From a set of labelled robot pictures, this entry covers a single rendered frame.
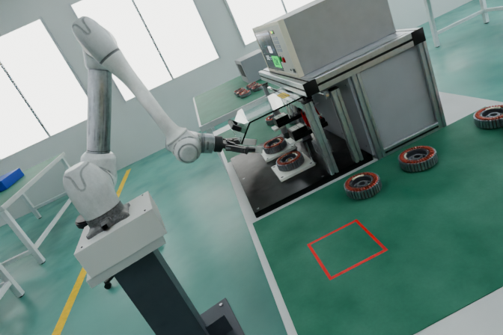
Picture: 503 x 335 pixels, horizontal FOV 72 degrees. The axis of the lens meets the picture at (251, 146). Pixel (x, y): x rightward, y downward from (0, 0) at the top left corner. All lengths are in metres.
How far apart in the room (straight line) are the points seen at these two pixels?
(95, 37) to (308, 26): 0.82
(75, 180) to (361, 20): 1.23
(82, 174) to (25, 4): 5.08
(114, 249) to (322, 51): 1.07
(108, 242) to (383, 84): 1.16
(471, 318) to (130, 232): 1.13
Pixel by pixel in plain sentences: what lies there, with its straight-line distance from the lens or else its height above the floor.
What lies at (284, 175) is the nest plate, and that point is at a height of 0.78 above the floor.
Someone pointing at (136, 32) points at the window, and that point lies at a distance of 6.04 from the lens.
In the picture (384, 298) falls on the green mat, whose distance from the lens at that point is 0.83.
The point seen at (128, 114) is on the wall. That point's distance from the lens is 6.16.
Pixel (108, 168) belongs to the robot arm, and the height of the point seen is 1.03.
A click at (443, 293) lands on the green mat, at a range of 0.82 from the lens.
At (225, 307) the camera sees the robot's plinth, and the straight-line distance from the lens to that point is 2.15.
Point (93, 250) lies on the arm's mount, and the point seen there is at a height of 0.84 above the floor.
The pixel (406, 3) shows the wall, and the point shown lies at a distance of 7.25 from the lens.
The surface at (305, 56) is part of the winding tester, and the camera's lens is 1.24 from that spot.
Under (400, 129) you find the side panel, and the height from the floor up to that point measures 0.81.
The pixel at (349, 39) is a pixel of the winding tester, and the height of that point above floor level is 1.16.
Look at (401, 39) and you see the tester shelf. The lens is 1.27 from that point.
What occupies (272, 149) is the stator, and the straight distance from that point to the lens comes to 1.58.
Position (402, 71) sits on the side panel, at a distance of 1.30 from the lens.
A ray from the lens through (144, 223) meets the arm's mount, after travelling 1.45.
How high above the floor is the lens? 1.36
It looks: 19 degrees down
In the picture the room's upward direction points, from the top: 25 degrees counter-clockwise
